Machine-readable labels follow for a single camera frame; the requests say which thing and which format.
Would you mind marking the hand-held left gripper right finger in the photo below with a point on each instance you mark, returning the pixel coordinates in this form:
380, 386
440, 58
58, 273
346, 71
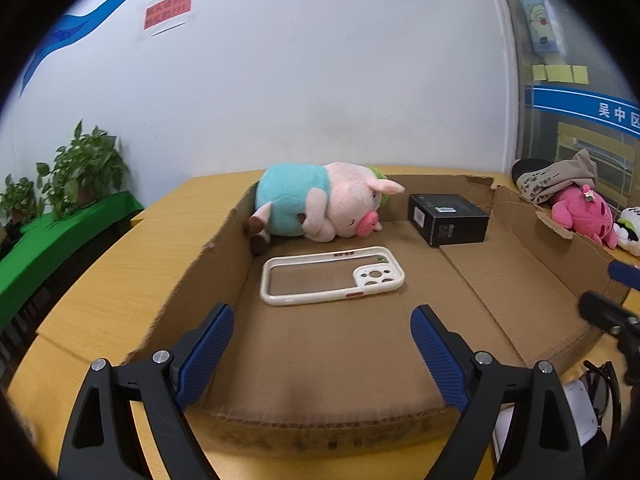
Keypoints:
435, 350

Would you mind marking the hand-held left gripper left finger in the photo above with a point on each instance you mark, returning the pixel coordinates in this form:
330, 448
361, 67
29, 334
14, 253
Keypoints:
210, 350

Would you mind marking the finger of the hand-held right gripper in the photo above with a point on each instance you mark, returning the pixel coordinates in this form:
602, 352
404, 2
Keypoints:
605, 312
625, 274

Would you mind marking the white phone case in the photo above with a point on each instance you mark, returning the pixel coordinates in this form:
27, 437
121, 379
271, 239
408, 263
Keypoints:
393, 276

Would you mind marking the brown cardboard box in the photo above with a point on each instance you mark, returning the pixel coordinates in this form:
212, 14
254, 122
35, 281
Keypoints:
350, 340

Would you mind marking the black product box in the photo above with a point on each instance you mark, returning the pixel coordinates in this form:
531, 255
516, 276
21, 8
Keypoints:
450, 220

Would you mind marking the pink plush pig toy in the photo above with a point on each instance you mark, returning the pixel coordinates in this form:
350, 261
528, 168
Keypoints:
325, 195

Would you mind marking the black and white plush toy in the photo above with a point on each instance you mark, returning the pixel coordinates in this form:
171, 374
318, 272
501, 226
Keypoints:
631, 230

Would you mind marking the dark framed glasses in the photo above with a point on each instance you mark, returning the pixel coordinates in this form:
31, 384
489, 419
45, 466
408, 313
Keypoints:
615, 395

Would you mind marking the white plastic object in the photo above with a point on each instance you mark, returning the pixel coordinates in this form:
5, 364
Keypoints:
580, 410

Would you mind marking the grey printed cloth pouch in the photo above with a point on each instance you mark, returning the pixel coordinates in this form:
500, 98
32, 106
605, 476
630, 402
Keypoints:
560, 177

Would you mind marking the yellow framed notice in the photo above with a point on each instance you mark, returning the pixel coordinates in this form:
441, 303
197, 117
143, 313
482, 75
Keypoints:
600, 145

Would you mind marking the black cloth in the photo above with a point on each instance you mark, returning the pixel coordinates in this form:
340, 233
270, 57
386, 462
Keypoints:
527, 167

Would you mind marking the blue sign band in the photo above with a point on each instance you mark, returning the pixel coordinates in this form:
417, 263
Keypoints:
575, 102

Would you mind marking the green tablecloth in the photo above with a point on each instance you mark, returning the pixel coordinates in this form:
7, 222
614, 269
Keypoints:
60, 240

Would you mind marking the yellow sticky note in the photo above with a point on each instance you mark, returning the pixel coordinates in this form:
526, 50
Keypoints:
578, 75
539, 72
557, 73

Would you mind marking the large potted green plant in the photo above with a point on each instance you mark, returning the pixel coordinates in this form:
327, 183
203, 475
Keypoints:
85, 165

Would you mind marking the small potted green plant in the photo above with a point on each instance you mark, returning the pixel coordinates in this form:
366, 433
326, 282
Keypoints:
17, 200

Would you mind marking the blue cartoon poster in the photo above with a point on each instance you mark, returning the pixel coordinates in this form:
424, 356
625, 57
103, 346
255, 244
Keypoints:
542, 20

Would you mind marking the red wall sign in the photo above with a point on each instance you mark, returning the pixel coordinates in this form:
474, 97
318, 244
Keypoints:
167, 15

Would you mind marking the blue wave wall decal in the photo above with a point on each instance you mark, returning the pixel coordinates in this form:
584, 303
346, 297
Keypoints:
100, 10

